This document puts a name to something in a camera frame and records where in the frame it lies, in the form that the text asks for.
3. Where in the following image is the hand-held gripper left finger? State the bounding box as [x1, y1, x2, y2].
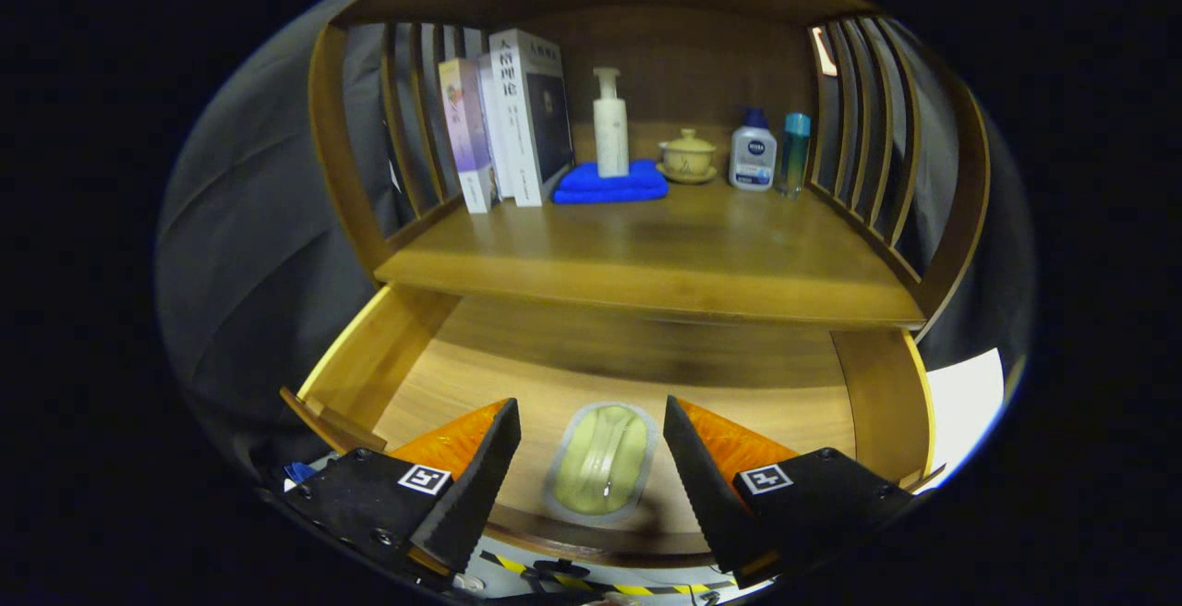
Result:
[277, 396, 523, 584]

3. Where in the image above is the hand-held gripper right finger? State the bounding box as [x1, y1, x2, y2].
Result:
[662, 394, 920, 588]

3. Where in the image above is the pale green plastic-packed item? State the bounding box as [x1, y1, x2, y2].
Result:
[540, 400, 661, 526]

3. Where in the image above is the wooden drawer with black knob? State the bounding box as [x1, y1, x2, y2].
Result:
[280, 283, 947, 581]

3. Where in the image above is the wooden countertop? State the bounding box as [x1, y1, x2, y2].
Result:
[374, 176, 927, 330]

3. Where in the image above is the brown wooden cabinet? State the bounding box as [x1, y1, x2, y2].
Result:
[277, 0, 994, 570]

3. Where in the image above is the yellow black striped tape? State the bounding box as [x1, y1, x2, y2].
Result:
[478, 549, 740, 600]

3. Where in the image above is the folded blue towel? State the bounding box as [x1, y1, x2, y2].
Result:
[552, 159, 670, 206]

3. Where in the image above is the yellow lidded teacup with saucer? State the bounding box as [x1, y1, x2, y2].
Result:
[657, 128, 718, 186]

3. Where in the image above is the white bottle with blue cap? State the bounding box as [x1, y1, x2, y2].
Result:
[728, 107, 778, 193]

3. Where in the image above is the clear blue bottle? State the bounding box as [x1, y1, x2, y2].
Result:
[778, 112, 813, 200]

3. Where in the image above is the purple book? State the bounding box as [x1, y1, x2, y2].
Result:
[438, 57, 500, 215]

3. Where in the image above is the thin white book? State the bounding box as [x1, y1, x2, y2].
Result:
[476, 52, 518, 205]

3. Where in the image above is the white pump bottle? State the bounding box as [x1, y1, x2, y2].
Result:
[592, 67, 631, 179]

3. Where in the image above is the thick white and black book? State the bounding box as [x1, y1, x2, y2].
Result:
[488, 28, 575, 209]

